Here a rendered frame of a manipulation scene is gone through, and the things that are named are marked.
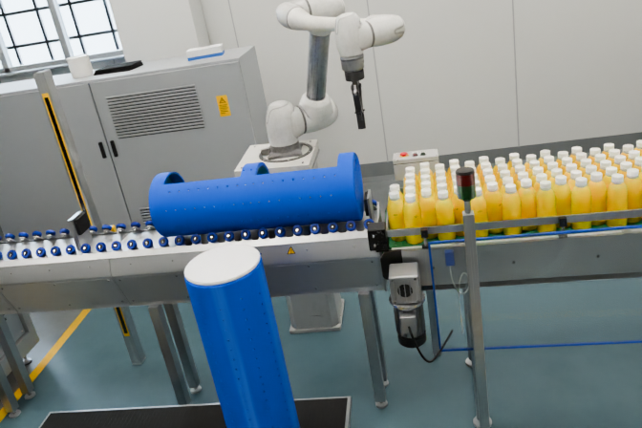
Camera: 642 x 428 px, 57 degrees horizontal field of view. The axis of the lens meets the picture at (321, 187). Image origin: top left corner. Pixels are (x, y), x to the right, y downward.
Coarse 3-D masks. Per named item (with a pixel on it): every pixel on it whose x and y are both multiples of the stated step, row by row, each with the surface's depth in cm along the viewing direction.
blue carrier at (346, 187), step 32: (352, 160) 238; (160, 192) 250; (192, 192) 247; (224, 192) 244; (256, 192) 241; (288, 192) 238; (320, 192) 236; (352, 192) 234; (160, 224) 251; (192, 224) 250; (224, 224) 248; (256, 224) 247; (288, 224) 247
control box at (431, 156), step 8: (408, 152) 273; (432, 152) 268; (400, 160) 266; (408, 160) 265; (416, 160) 265; (424, 160) 264; (432, 160) 264; (400, 168) 267; (416, 168) 266; (432, 168) 265; (400, 176) 269
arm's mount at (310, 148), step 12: (264, 144) 335; (312, 144) 324; (252, 156) 320; (264, 156) 317; (300, 156) 309; (312, 156) 311; (240, 168) 305; (276, 168) 299; (288, 168) 298; (300, 168) 298
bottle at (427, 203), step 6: (420, 198) 232; (426, 198) 230; (432, 198) 230; (420, 204) 231; (426, 204) 230; (432, 204) 230; (426, 210) 230; (432, 210) 230; (426, 216) 231; (432, 216) 231; (426, 222) 232; (432, 222) 232; (432, 234) 234
